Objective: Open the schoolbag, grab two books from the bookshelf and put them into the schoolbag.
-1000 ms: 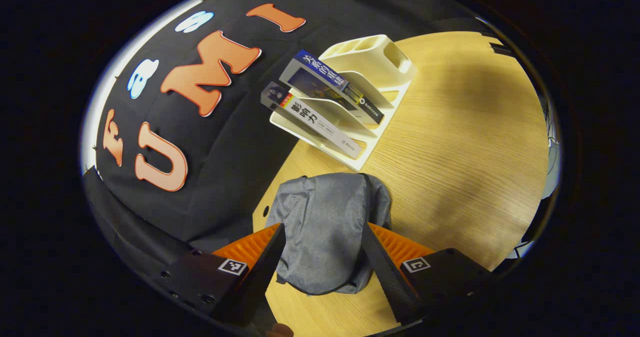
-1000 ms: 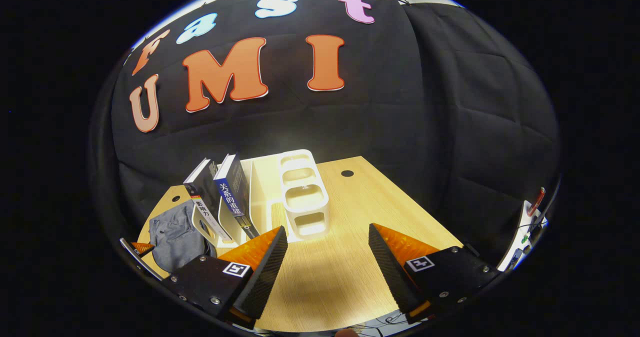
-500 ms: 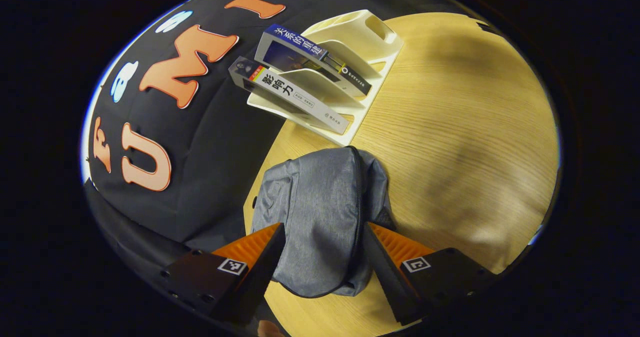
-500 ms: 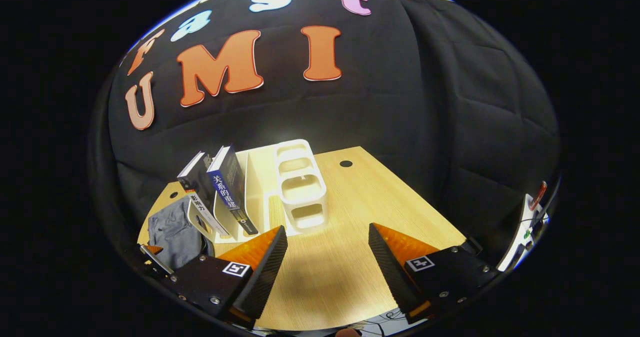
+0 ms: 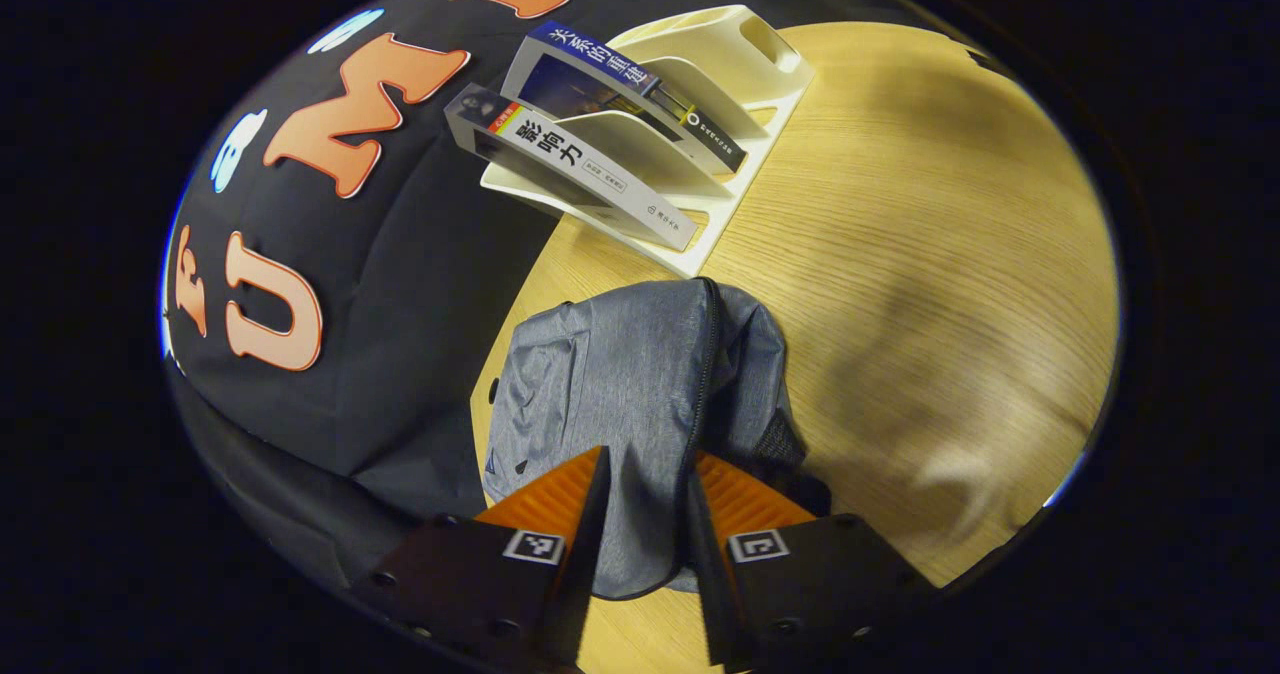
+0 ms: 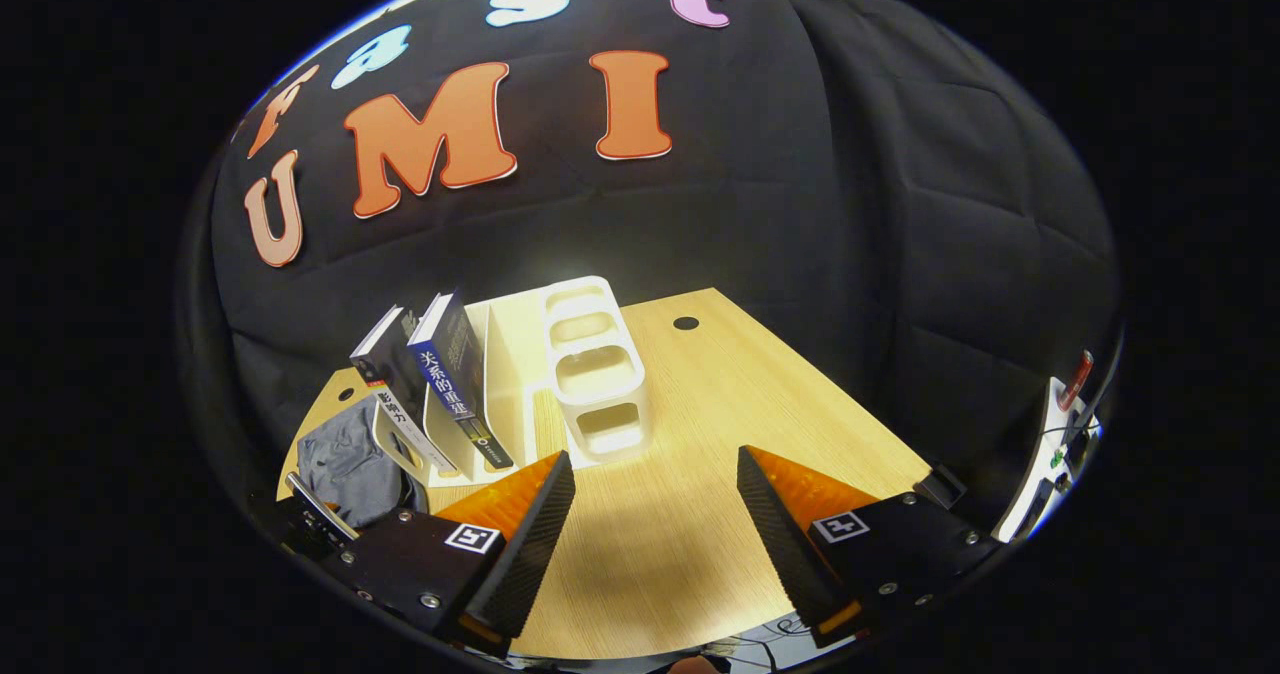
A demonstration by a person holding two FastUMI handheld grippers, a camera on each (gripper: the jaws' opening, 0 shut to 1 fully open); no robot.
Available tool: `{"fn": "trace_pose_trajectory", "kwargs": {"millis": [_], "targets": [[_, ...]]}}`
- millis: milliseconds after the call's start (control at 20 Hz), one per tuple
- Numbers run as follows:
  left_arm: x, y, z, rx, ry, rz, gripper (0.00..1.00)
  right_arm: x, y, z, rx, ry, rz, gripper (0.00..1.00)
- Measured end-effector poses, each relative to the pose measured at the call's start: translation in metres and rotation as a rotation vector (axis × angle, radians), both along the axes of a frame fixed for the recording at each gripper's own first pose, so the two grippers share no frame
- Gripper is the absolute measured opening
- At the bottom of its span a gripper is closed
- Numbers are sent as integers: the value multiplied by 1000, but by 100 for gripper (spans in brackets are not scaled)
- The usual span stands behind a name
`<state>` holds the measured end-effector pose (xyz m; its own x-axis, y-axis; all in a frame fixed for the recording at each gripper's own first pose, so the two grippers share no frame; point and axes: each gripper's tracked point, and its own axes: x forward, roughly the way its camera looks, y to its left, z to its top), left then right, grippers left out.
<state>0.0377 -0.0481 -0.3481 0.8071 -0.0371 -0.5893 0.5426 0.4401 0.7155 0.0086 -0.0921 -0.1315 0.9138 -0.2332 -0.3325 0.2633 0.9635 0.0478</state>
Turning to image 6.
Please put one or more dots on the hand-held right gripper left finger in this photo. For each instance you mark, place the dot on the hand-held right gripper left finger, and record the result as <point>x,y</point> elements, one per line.
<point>530,554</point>

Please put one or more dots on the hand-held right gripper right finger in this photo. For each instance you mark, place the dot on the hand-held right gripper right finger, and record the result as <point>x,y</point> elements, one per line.
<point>785,554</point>

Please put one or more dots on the grey schoolbag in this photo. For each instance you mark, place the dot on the grey schoolbag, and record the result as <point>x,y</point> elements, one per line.
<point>345,464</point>

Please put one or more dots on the portrait cover book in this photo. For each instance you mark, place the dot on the portrait cover book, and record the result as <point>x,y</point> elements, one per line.
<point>395,384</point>

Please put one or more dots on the white bookshelf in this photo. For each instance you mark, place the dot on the white bookshelf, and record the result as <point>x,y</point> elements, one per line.
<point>595,374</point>

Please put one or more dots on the blue cover book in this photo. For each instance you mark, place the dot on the blue cover book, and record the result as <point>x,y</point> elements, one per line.
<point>450,364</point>

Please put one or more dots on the small black block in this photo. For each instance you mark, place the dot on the small black block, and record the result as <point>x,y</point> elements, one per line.
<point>940,484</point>

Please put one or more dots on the cluttered white side desk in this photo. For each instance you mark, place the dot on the cluttered white side desk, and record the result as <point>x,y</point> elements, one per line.
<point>1030,504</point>

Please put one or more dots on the small red object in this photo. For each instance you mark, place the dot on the small red object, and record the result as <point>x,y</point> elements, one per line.
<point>1075,379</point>

